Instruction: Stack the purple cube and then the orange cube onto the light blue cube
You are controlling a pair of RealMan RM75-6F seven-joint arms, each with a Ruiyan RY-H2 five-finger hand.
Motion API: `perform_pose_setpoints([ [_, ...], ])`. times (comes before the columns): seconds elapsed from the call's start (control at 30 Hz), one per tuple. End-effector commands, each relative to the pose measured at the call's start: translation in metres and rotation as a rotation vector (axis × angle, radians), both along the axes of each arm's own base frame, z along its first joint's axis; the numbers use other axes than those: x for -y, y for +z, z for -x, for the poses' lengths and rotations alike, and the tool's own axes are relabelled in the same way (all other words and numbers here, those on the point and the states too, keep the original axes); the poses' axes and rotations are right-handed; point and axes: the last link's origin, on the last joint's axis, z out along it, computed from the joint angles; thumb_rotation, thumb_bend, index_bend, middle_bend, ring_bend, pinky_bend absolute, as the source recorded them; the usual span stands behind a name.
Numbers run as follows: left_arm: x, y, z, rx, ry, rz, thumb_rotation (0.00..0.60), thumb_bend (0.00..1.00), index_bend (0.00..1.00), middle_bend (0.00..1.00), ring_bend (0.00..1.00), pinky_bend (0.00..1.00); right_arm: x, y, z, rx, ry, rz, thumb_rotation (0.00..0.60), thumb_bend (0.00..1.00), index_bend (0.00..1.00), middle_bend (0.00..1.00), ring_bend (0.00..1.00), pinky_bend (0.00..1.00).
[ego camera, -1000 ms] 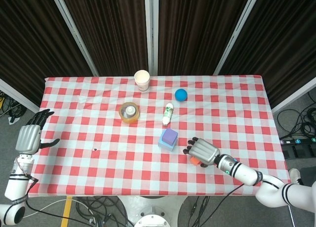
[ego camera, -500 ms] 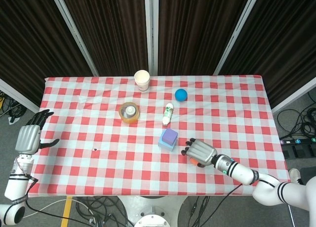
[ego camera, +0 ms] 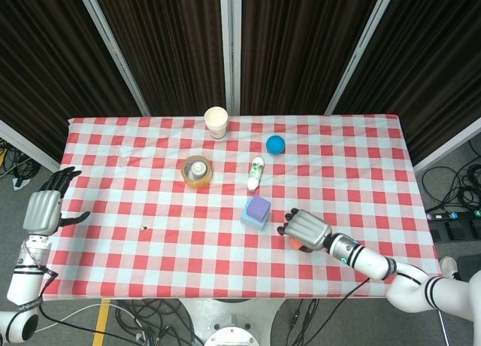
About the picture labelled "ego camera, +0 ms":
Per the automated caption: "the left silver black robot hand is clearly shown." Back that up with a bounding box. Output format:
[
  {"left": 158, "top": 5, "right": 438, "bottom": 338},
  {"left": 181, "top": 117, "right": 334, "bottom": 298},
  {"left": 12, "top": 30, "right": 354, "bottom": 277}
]
[{"left": 23, "top": 166, "right": 92, "bottom": 237}]

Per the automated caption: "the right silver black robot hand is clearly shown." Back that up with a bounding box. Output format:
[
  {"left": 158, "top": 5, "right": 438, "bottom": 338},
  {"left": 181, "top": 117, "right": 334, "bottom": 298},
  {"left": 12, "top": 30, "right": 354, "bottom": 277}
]
[{"left": 277, "top": 208, "right": 334, "bottom": 253}]

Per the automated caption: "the white paper cup stack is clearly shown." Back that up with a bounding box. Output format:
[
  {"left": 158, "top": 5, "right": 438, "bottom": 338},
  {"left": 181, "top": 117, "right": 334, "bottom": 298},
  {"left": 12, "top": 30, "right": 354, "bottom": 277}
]
[{"left": 204, "top": 106, "right": 229, "bottom": 141}]

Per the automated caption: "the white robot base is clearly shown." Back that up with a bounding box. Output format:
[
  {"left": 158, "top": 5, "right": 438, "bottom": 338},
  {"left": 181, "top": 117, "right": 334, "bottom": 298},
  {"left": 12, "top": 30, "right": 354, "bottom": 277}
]
[{"left": 180, "top": 296, "right": 286, "bottom": 346}]

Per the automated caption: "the amber packing tape roll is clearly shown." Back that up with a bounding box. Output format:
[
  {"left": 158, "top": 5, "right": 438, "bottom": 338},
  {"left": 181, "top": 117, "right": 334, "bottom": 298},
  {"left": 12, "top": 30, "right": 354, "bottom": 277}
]
[{"left": 180, "top": 154, "right": 213, "bottom": 190}]

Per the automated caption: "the black cable bundle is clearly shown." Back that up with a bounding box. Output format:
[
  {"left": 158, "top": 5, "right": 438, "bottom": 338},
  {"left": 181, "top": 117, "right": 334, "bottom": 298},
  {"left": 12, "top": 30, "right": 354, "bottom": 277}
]
[
  {"left": 37, "top": 278, "right": 394, "bottom": 346},
  {"left": 420, "top": 139, "right": 481, "bottom": 212},
  {"left": 0, "top": 137, "right": 43, "bottom": 191}
]

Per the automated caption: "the small white green bottle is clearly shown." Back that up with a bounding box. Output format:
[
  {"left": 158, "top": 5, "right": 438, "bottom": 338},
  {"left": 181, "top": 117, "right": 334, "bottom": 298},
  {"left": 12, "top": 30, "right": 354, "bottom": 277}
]
[{"left": 247, "top": 156, "right": 265, "bottom": 193}]

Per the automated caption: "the white black sneaker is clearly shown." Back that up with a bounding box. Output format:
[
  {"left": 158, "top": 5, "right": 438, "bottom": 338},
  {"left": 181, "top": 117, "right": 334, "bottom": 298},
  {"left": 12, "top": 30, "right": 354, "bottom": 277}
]
[{"left": 438, "top": 256, "right": 460, "bottom": 282}]

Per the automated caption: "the red white checkered tablecloth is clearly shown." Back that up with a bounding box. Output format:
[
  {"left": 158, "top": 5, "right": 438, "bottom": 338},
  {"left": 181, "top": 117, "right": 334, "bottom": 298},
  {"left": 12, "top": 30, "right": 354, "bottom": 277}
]
[{"left": 47, "top": 114, "right": 443, "bottom": 302}]

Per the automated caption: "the purple foam cube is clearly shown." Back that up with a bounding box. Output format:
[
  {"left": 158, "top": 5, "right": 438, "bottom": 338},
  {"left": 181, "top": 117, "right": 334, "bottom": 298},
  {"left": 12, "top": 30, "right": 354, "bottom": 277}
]
[{"left": 246, "top": 195, "right": 273, "bottom": 221}]

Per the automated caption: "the blue ball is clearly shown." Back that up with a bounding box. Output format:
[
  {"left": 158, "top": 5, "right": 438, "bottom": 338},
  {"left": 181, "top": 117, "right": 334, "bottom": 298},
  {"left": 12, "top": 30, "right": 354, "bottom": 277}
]
[{"left": 265, "top": 135, "right": 286, "bottom": 156}]

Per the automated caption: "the dark screen panel white frame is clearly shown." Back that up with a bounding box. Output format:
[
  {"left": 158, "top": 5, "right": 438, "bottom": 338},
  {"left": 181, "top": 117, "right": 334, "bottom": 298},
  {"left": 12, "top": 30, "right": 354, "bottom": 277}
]
[
  {"left": 74, "top": 0, "right": 241, "bottom": 116},
  {"left": 0, "top": 0, "right": 151, "bottom": 174},
  {"left": 219, "top": 0, "right": 399, "bottom": 116},
  {"left": 325, "top": 0, "right": 481, "bottom": 174}
]

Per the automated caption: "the light blue foam cube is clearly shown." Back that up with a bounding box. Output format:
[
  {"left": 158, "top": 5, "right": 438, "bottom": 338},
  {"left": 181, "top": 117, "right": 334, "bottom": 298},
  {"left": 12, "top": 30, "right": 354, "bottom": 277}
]
[{"left": 240, "top": 202, "right": 272, "bottom": 233}]

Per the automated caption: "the white cable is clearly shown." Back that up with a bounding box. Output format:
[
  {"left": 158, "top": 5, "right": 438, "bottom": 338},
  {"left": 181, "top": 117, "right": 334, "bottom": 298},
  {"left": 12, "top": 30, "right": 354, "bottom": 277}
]
[{"left": 39, "top": 302, "right": 146, "bottom": 334}]

